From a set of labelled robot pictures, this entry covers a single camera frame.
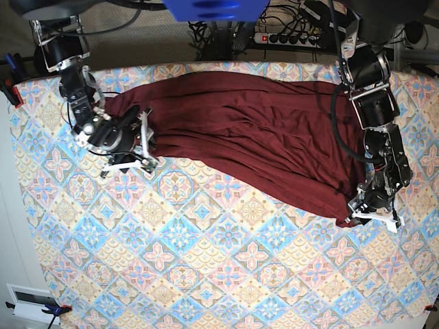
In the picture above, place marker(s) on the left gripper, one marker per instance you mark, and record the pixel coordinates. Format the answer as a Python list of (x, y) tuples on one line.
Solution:
[(371, 198)]

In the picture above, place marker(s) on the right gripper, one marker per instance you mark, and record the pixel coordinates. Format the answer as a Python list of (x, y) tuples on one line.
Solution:
[(115, 135)]

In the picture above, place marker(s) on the dark red t-shirt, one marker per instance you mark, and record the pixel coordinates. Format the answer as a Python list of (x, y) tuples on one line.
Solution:
[(275, 136)]

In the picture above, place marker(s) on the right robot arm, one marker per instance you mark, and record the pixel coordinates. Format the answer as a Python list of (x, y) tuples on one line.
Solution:
[(64, 46)]

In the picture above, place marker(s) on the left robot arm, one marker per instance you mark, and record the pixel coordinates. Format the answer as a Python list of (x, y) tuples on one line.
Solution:
[(365, 75)]

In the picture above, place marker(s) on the red black clamp left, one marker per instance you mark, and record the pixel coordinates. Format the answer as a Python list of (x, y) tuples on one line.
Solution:
[(11, 92)]

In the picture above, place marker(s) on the orange clamp bottom right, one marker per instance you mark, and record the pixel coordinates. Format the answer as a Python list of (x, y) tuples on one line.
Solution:
[(431, 308)]

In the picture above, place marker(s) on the blue clamp upper left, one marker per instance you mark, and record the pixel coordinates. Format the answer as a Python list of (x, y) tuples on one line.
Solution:
[(16, 69)]

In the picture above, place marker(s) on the patterned tablecloth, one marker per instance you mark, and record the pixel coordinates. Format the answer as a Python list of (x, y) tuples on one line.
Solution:
[(191, 247)]

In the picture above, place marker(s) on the white power strip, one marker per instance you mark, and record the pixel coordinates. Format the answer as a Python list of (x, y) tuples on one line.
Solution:
[(291, 39)]

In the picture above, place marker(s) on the blue orange clamp bottom left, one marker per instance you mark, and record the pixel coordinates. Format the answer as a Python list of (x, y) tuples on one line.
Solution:
[(38, 312)]

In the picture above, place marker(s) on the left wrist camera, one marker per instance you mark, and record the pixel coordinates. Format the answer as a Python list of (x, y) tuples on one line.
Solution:
[(394, 224)]

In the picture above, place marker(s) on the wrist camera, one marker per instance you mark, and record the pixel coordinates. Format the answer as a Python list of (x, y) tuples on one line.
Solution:
[(394, 224), (149, 164)]

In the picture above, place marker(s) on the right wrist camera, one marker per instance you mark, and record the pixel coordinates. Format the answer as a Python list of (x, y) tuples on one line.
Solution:
[(149, 164)]

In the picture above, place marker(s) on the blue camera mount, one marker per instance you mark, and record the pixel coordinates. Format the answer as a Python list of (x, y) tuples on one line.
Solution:
[(216, 10)]

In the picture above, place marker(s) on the metal table frame leg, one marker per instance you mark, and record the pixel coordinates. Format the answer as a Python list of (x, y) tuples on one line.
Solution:
[(415, 48)]

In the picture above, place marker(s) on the white wall outlet box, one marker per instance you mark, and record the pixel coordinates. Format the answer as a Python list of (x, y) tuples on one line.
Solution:
[(26, 295)]

